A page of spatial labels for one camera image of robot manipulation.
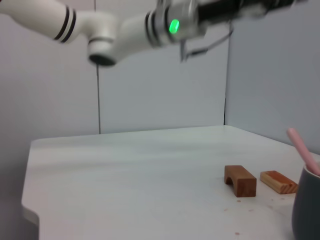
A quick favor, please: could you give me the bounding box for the thin grey cable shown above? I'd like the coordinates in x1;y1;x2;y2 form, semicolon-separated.
179;22;235;63

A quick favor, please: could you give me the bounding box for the arched wooden block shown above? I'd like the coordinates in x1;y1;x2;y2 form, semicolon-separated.
224;165;258;198

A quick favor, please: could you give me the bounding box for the grey ceramic cup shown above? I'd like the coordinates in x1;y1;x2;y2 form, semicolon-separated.
291;164;320;240

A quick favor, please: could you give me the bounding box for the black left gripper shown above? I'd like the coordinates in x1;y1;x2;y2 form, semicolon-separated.
197;0;308;25

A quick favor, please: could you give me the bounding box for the flat stained wooden block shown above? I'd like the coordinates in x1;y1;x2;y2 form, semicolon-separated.
259;170;299;195

